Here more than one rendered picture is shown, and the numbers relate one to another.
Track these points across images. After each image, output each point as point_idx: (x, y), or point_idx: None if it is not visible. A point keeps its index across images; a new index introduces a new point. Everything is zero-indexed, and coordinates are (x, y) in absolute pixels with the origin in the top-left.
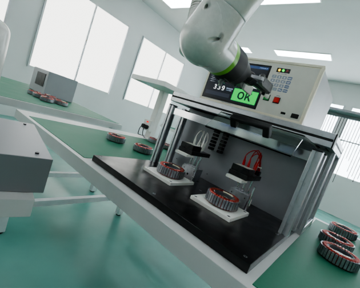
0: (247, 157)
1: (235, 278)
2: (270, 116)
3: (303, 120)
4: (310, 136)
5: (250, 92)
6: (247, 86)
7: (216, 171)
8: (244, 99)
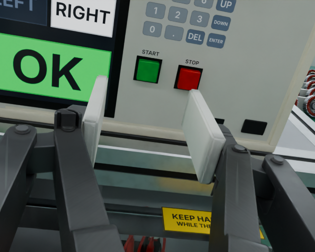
0: (100, 187)
1: None
2: (187, 158)
3: (279, 139)
4: (313, 196)
5: (103, 111)
6: (99, 123)
7: (27, 232)
8: (56, 84)
